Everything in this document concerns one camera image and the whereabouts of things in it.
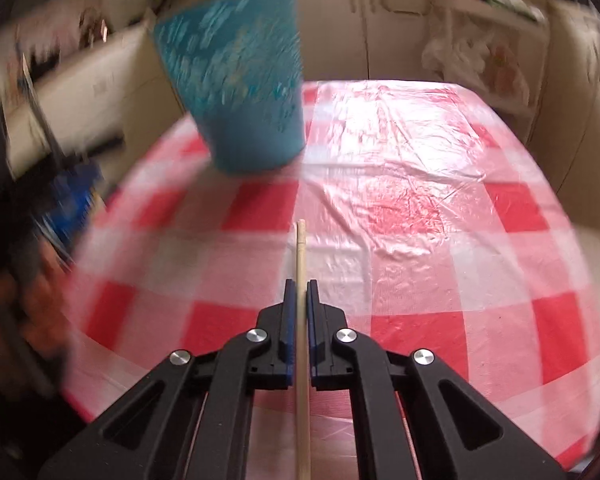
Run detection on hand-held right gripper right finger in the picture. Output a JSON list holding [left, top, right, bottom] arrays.
[[306, 280, 566, 480]]

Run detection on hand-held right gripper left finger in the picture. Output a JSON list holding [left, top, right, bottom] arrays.
[[37, 280, 297, 480]]

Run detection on wooden chopstick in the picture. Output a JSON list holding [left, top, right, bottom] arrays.
[[294, 220, 312, 480]]

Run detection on blue plastic cup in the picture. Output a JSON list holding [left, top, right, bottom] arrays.
[[152, 0, 307, 176]]

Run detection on red white checkered tablecloth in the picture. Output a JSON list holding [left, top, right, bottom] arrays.
[[62, 79, 600, 476]]

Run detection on blue white plastic bag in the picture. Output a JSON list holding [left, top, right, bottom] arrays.
[[35, 160, 106, 261]]

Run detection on white base cabinets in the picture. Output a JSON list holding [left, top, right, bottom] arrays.
[[0, 0, 431, 181]]

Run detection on white plastic bags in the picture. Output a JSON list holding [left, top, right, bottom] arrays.
[[422, 25, 531, 111]]

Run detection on white tall cabinet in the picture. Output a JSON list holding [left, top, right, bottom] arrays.
[[525, 0, 600, 231]]

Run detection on white storage trolley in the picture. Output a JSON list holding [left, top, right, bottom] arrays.
[[420, 0, 551, 126]]

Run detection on metal mop handle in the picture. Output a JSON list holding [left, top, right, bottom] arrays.
[[20, 55, 76, 171]]

